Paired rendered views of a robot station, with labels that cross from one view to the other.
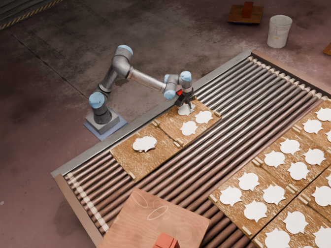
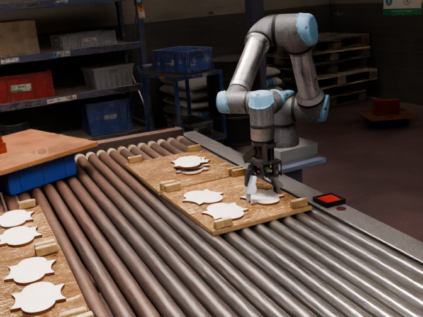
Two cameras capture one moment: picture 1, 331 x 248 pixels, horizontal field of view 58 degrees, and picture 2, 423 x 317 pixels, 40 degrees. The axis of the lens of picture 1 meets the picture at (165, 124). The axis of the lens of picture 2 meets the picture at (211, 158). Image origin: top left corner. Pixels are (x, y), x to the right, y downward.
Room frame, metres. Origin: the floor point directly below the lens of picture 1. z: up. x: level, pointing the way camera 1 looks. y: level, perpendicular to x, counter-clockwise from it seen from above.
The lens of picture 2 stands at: (1.77, -1.98, 1.62)
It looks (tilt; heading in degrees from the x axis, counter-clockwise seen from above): 17 degrees down; 98
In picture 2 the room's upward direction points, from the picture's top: 4 degrees counter-clockwise
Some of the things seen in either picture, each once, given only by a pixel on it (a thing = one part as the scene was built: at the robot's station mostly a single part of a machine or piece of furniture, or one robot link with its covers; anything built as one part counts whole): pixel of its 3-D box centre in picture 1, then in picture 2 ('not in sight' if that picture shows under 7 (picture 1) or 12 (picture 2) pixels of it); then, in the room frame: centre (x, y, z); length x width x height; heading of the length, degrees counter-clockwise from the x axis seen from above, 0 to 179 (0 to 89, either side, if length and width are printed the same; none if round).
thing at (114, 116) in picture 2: not in sight; (105, 114); (-0.31, 4.19, 0.32); 0.50 x 0.41 x 0.37; 33
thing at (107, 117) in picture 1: (101, 113); (281, 133); (1.72, 0.49, 0.98); 0.15 x 0.15 x 0.10
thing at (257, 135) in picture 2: (186, 87); (263, 133); (1.67, -0.20, 1.16); 0.08 x 0.08 x 0.05
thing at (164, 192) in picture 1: (219, 150); (129, 232); (1.25, -0.36, 0.90); 1.95 x 0.05 x 0.05; 122
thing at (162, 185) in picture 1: (215, 145); (144, 229); (1.29, -0.33, 0.90); 1.95 x 0.05 x 0.05; 122
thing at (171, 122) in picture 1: (187, 119); (232, 200); (1.56, -0.17, 0.93); 0.41 x 0.35 x 0.02; 123
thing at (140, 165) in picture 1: (145, 150); (182, 170); (1.33, 0.18, 0.93); 0.41 x 0.35 x 0.02; 122
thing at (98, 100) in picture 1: (98, 102); (282, 106); (1.72, 0.49, 1.10); 0.13 x 0.12 x 0.14; 165
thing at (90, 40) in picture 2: not in sight; (83, 39); (-0.40, 4.05, 1.16); 0.60 x 0.40 x 0.15; 39
